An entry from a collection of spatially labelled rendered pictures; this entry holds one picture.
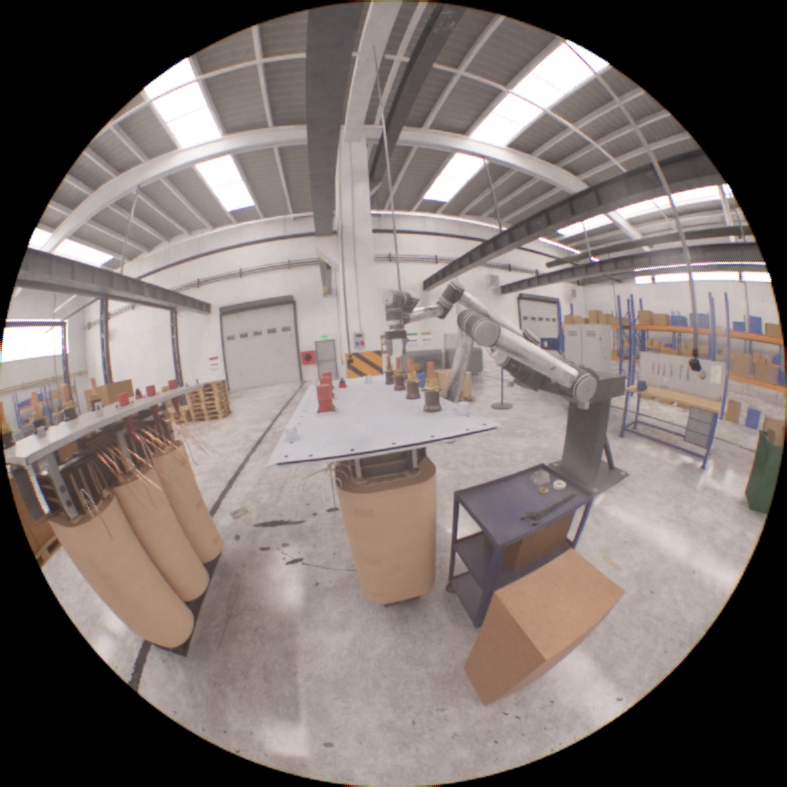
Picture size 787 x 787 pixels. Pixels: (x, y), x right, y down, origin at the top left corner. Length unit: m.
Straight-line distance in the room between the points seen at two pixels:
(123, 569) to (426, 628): 1.73
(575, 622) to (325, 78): 4.20
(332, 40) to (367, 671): 4.80
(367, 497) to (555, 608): 0.82
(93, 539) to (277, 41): 9.41
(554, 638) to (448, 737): 0.98
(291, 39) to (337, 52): 5.73
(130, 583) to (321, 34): 4.16
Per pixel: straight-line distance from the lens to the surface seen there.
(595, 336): 5.59
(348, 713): 1.71
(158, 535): 1.82
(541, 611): 0.89
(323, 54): 3.38
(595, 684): 1.91
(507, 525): 1.20
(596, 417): 2.97
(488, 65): 10.09
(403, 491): 1.09
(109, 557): 1.55
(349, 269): 6.71
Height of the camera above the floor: 1.66
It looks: 11 degrees down
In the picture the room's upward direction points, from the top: 5 degrees counter-clockwise
